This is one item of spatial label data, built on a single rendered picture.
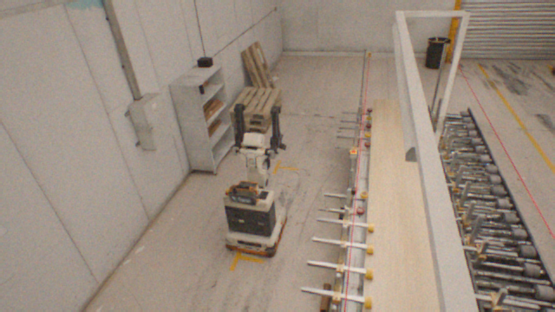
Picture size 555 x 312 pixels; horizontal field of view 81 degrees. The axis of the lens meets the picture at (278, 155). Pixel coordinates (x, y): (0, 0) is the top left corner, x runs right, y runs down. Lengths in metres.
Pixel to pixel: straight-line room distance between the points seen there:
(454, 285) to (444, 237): 0.16
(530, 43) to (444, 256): 10.44
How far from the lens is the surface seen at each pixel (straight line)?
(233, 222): 3.93
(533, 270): 3.44
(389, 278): 2.89
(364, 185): 4.12
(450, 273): 0.98
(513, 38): 11.10
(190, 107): 4.94
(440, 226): 1.08
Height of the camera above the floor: 3.19
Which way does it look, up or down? 34 degrees down
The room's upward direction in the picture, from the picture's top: 4 degrees counter-clockwise
